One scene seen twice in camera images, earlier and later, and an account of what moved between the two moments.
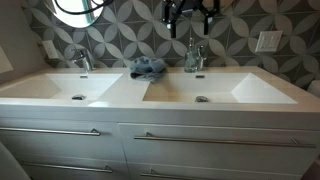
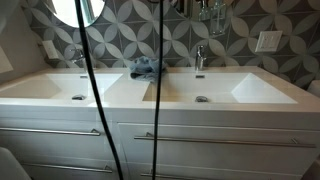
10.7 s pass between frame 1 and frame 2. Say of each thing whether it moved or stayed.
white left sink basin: stayed
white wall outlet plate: stayed
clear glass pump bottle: moved
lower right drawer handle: stayed
